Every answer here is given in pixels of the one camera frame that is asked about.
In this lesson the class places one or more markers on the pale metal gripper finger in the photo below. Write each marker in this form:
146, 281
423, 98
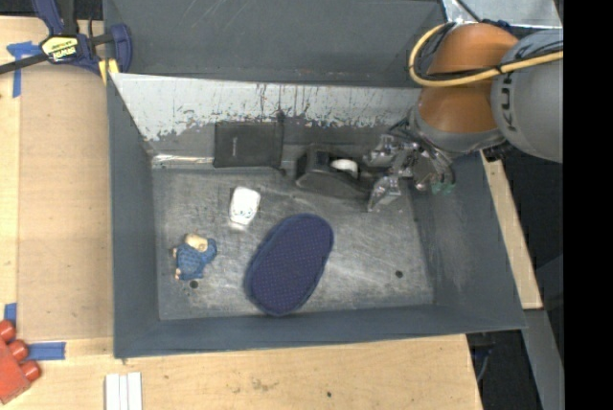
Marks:
384, 191
380, 154

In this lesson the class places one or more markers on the black tape dispenser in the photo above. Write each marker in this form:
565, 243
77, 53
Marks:
330, 180

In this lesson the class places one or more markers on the grey metal bin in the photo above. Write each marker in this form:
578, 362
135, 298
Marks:
364, 255

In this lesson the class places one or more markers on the blue oval slipper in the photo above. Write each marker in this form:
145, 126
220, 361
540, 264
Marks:
288, 265

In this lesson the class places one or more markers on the black cloth pouch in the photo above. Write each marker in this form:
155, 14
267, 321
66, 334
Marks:
246, 144

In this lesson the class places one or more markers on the small white cup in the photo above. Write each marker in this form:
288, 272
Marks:
244, 206

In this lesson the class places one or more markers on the blue toy figure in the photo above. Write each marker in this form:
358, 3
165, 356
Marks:
193, 257

